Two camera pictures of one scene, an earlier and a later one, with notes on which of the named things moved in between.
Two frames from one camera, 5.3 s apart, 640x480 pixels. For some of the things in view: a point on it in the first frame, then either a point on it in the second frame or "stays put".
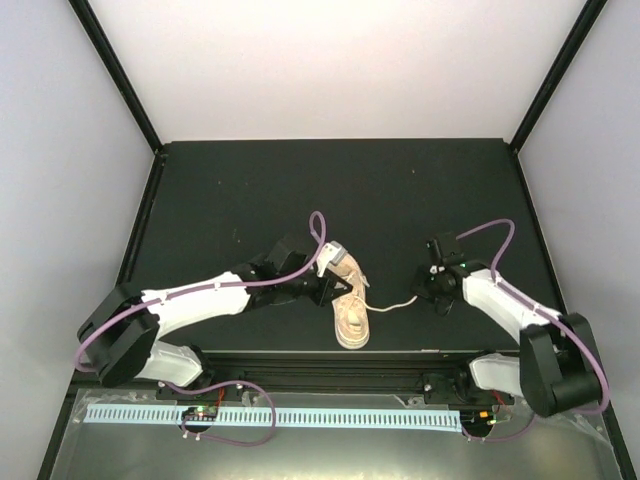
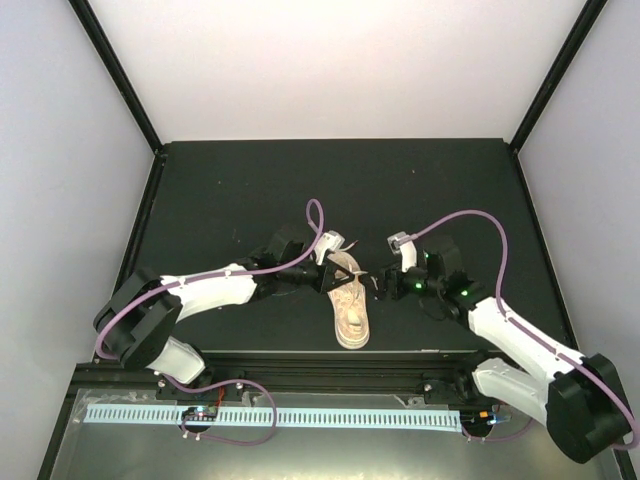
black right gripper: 418,286 → 394,275
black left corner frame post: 93,26 stays put
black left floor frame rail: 142,213 stays put
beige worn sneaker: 350,312 stays put
